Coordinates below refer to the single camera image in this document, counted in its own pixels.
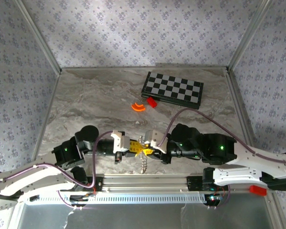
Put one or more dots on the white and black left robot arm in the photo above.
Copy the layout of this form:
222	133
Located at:
38	176

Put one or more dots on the aluminium table side rail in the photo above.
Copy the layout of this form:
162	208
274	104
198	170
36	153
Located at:
238	107
47	107

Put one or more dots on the black and grey chessboard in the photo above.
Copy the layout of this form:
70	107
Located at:
174	88

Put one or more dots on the red toy brick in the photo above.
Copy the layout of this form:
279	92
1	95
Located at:
151	102

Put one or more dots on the aluminium table back rail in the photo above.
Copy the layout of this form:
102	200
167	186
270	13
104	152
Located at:
145	68

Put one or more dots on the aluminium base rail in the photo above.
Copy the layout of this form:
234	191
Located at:
145	182

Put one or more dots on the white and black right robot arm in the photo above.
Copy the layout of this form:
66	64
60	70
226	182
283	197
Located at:
248	167

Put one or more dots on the shiny metal sheet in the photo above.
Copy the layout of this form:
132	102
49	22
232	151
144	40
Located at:
133	217

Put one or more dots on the small circuit board with lights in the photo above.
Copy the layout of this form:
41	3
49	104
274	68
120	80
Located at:
213	198

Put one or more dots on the small red block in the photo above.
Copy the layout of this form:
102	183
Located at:
258	190

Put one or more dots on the aluminium frame post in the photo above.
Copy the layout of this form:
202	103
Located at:
250	33
38	35

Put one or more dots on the orange curved plastic piece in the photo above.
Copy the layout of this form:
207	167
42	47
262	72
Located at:
138	108

